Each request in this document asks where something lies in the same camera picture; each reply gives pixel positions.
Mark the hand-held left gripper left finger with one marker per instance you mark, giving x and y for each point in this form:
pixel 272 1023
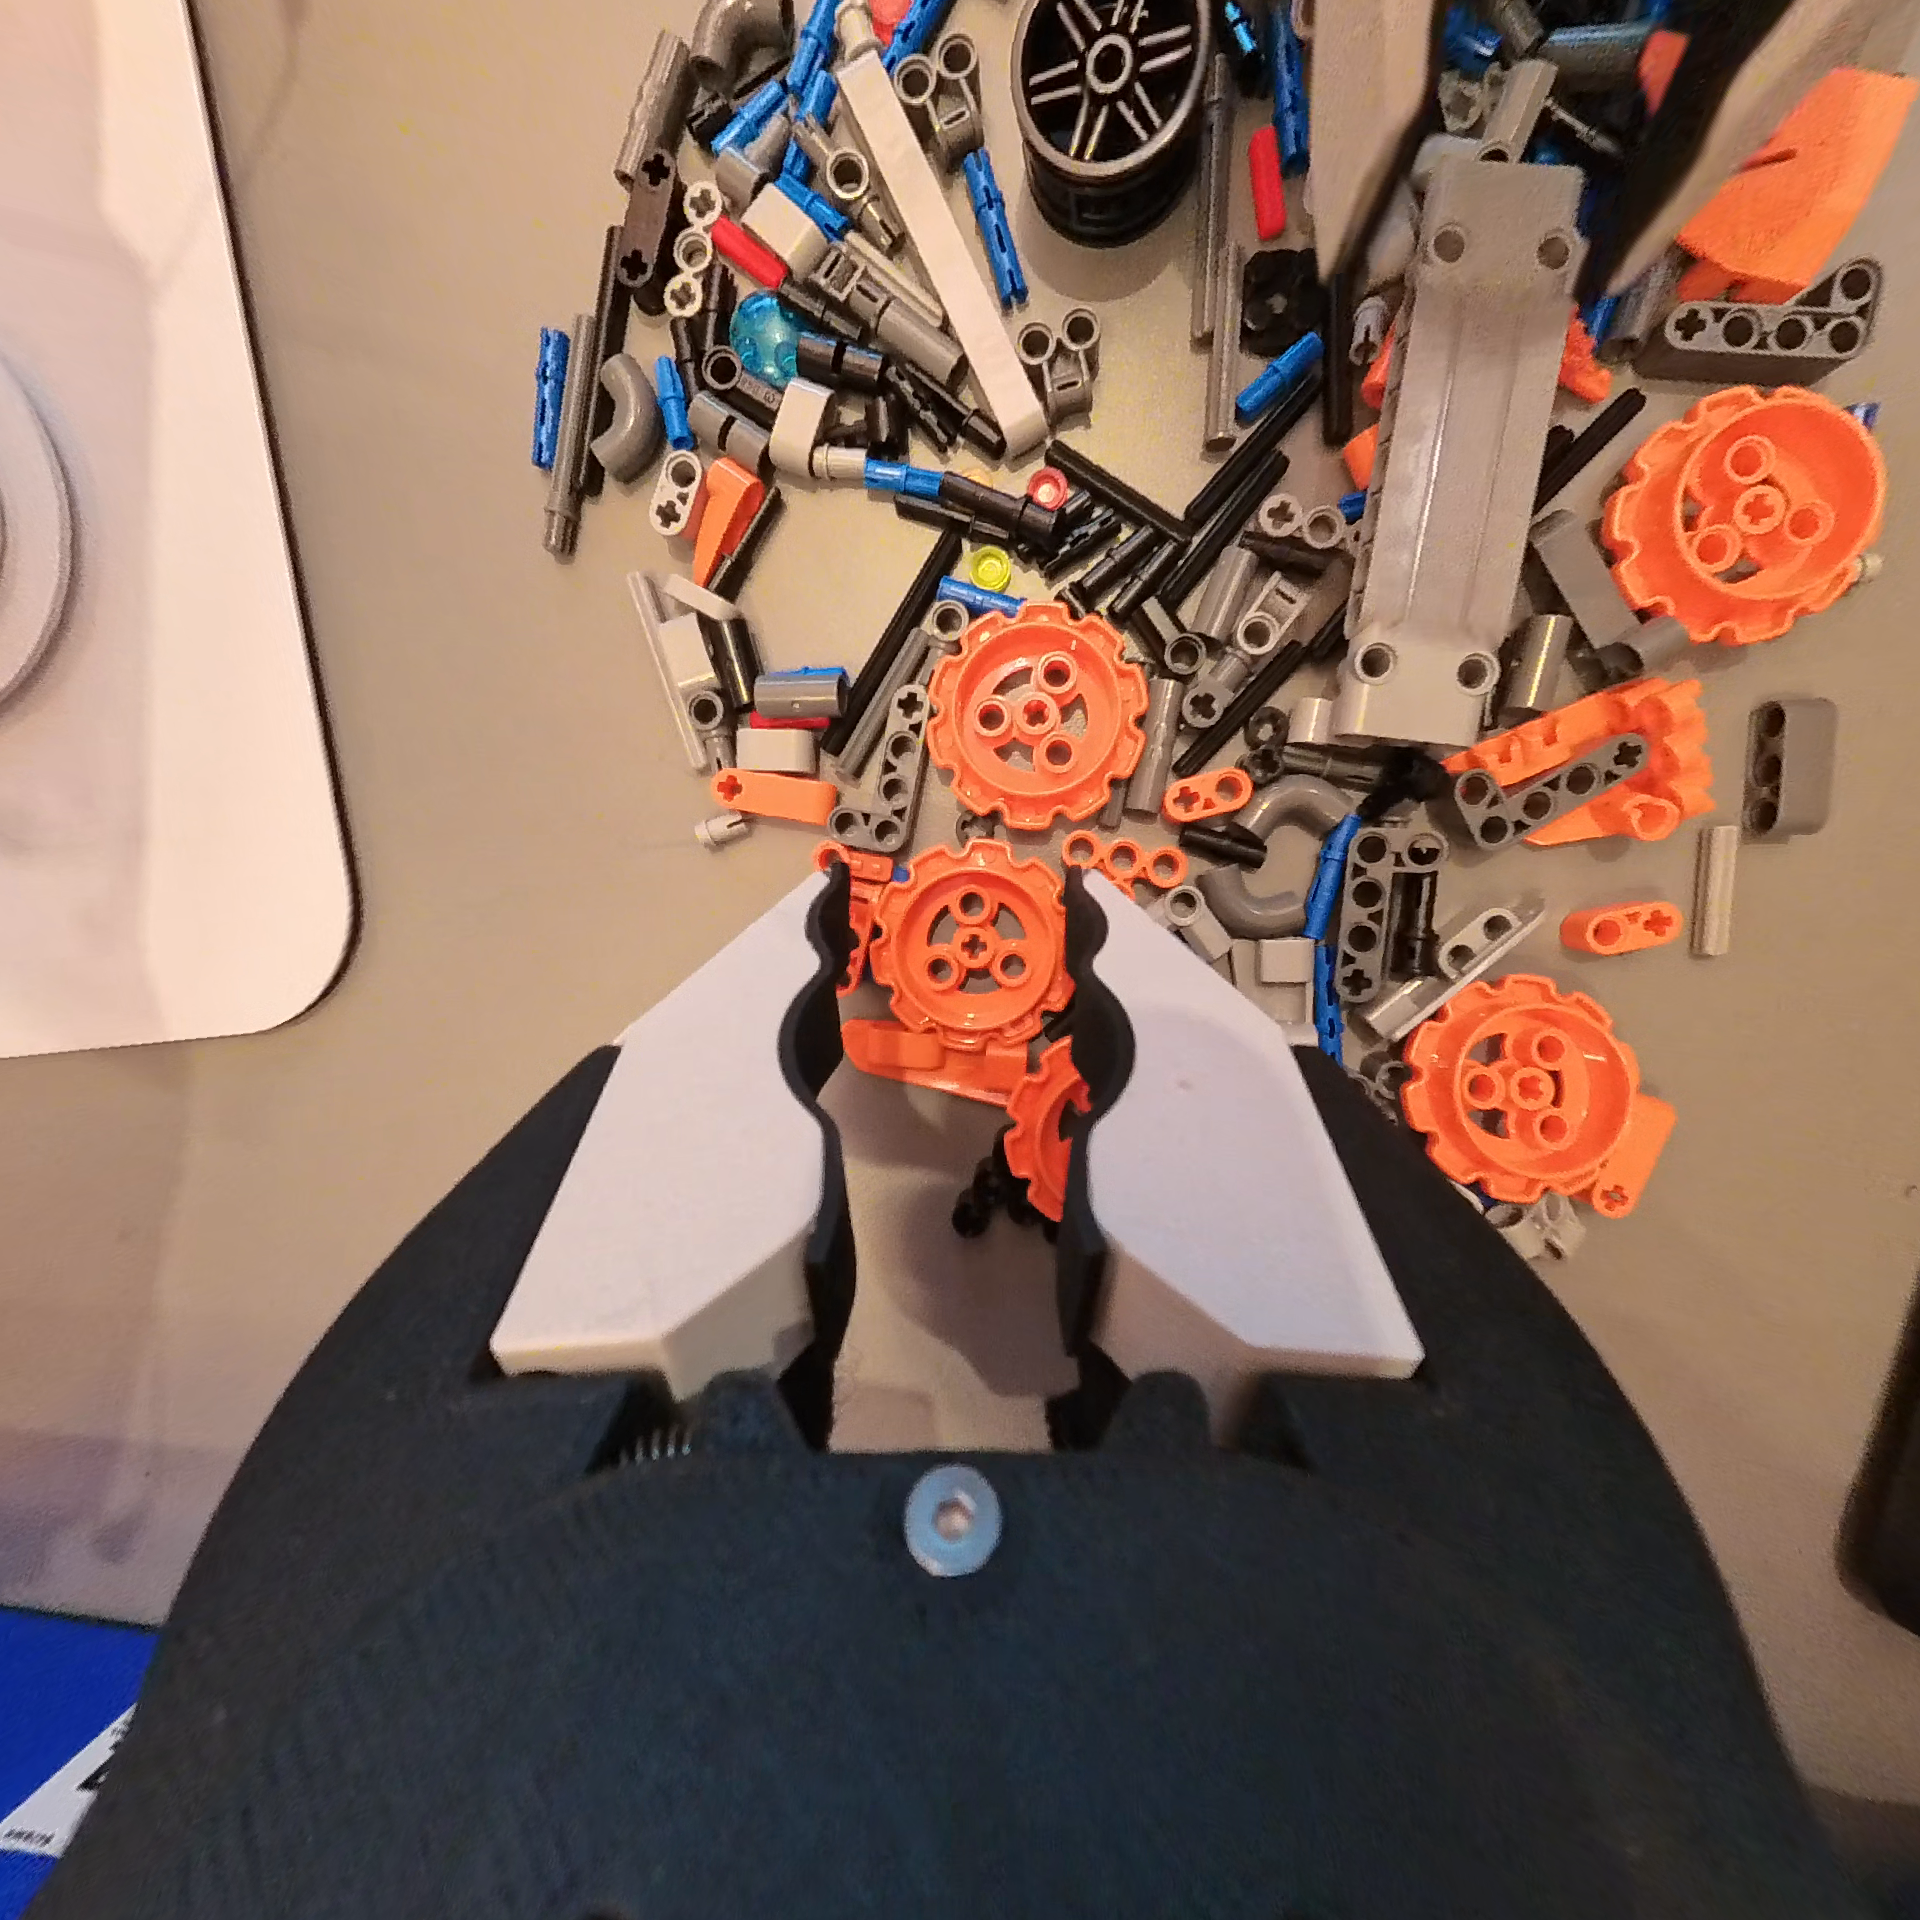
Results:
pixel 660 1202

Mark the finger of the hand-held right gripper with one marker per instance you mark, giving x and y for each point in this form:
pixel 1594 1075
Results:
pixel 1693 121
pixel 1371 121

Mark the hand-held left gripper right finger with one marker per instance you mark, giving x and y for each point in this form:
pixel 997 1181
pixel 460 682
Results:
pixel 1260 1202

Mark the grey double beam frame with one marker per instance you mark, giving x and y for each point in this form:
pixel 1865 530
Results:
pixel 1477 225

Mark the pile of plastic building pieces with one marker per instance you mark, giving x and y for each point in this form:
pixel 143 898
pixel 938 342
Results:
pixel 1200 599

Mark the orange curved panel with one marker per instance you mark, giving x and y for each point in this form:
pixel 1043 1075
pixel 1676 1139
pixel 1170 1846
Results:
pixel 1816 165

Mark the orange gear wheel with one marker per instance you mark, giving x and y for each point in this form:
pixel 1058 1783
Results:
pixel 1642 517
pixel 1440 1156
pixel 960 765
pixel 1035 1142
pixel 915 990

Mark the black spoked wheel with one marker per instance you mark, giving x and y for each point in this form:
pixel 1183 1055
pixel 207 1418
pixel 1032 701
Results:
pixel 1108 60

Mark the grey rectangular block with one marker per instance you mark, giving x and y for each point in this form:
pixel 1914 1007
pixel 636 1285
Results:
pixel 1816 765

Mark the white book stand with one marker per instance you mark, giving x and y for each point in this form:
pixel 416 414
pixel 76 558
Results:
pixel 181 599

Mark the small blue tagged bin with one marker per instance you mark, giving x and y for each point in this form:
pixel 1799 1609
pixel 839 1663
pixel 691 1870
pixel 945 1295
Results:
pixel 59 1681

